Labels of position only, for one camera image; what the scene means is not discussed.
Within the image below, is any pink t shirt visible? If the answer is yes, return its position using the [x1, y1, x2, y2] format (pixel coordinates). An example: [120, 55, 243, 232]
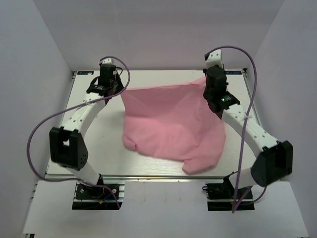
[121, 77, 226, 174]

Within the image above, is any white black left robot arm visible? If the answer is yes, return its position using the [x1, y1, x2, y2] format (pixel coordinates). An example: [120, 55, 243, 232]
[49, 60, 124, 198]

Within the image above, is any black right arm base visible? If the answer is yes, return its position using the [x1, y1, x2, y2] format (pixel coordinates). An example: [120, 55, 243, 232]
[202, 176, 255, 211]

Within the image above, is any blue label sticker right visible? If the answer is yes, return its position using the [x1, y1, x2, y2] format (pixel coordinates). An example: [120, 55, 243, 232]
[225, 70, 242, 75]

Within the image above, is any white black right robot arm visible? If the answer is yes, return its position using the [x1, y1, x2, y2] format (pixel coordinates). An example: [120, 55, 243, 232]
[203, 63, 293, 198]

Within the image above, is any blue label sticker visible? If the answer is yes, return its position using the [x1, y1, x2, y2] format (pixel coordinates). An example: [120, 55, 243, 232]
[225, 70, 242, 75]
[77, 71, 94, 75]

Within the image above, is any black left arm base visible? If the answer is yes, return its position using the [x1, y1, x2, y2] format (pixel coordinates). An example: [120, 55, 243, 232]
[72, 179, 124, 211]

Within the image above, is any blue label sticker left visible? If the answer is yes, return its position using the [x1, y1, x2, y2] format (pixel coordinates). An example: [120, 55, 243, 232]
[77, 71, 94, 75]

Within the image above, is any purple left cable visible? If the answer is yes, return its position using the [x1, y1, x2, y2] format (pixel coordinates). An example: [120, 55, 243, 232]
[26, 57, 131, 209]

